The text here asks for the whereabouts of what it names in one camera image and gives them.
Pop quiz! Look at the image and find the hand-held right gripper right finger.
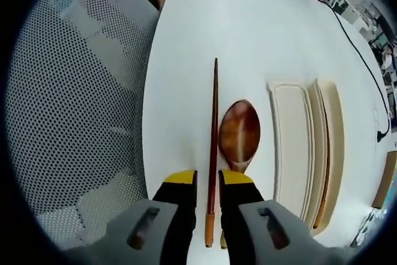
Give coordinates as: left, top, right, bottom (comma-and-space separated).
218, 169, 352, 265

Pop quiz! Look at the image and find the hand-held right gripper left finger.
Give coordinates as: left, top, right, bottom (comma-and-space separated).
61, 169, 199, 265

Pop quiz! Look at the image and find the brown wooden spoon utensil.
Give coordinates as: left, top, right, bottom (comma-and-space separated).
217, 99, 262, 249

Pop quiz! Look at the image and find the beige cutlery case lid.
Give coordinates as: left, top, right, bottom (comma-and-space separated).
265, 80, 314, 227

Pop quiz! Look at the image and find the beige cutlery case base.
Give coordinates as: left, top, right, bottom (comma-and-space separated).
305, 76, 346, 238

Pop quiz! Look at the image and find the brown cardboard box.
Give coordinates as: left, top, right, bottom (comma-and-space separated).
371, 150, 397, 210

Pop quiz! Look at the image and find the grey mesh office chair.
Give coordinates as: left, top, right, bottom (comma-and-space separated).
7, 0, 164, 250

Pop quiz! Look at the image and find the black cable with plug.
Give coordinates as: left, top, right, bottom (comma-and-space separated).
310, 0, 392, 142

